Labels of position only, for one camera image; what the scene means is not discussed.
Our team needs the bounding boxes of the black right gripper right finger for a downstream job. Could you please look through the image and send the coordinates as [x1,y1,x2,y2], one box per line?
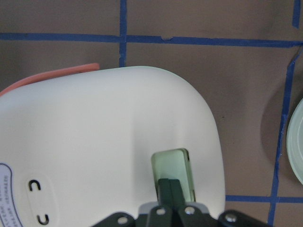
[169,179,270,227]

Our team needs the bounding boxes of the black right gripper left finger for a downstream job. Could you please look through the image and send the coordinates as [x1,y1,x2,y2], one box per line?
[94,179,174,227]

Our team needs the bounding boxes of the white rice cooker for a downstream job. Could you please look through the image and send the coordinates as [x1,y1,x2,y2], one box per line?
[0,64,225,227]

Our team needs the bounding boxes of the near light green plate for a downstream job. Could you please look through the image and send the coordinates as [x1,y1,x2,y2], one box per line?
[286,99,303,184]

